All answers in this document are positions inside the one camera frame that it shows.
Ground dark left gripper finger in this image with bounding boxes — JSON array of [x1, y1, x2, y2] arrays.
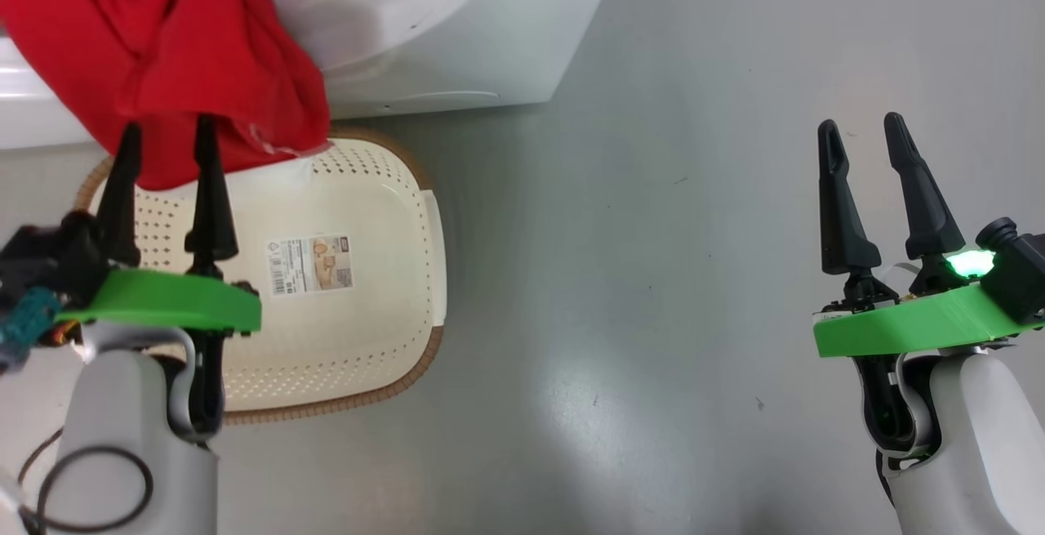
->
[[184, 114, 241, 279], [96, 122, 145, 269]]

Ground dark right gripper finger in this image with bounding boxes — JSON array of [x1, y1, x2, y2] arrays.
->
[[818, 118, 883, 277], [883, 111, 967, 263]]

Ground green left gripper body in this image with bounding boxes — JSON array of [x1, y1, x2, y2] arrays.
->
[[56, 267, 263, 438]]

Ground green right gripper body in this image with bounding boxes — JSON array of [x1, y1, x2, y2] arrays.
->
[[812, 265, 1045, 456]]

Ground red garment with white trim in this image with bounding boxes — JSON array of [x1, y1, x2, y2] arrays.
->
[[0, 0, 333, 191]]

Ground cream perforated laundry basket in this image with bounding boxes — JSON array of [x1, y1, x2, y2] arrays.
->
[[75, 128, 447, 426]]

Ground white front-load washing machine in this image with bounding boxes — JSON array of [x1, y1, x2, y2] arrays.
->
[[0, 0, 628, 150]]

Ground teal-plug left camera cable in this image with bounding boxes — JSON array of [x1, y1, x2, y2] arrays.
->
[[0, 288, 63, 374]]

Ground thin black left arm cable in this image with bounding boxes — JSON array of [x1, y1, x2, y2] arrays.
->
[[16, 427, 156, 535]]

